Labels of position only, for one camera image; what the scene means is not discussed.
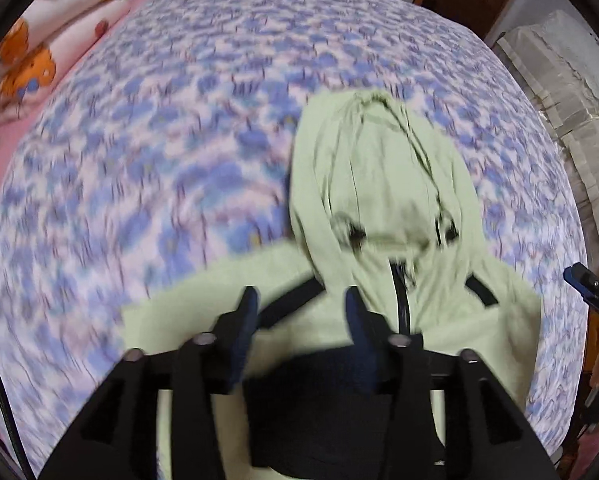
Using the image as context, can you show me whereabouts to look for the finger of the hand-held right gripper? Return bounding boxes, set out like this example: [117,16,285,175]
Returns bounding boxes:
[563,262,599,313]

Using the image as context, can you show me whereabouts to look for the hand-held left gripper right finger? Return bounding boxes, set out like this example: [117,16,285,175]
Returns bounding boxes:
[344,285,563,480]

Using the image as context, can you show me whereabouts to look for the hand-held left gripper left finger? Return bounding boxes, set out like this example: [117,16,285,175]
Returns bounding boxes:
[40,285,260,480]

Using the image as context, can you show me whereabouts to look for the green and black hooded jacket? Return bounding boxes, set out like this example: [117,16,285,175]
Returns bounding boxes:
[122,89,543,480]

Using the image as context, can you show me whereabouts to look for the lace covered furniture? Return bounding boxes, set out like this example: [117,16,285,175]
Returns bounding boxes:
[494,10,599,281]

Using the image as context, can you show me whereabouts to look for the purple floral blanket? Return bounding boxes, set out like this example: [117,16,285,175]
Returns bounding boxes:
[0,0,587,461]

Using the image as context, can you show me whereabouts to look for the folded bear print quilt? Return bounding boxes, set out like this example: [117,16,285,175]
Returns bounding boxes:
[0,0,130,126]

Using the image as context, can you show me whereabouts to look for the black cable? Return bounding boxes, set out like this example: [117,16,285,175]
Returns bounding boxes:
[0,332,35,480]

